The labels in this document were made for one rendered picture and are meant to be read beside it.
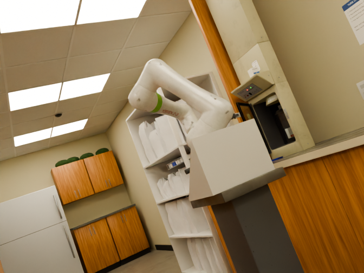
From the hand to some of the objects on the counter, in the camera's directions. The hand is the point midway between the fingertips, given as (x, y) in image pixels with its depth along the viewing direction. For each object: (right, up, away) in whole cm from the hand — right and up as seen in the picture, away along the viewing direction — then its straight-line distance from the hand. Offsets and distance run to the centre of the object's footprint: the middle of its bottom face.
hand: (237, 115), depth 227 cm
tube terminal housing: (+46, -24, +12) cm, 53 cm away
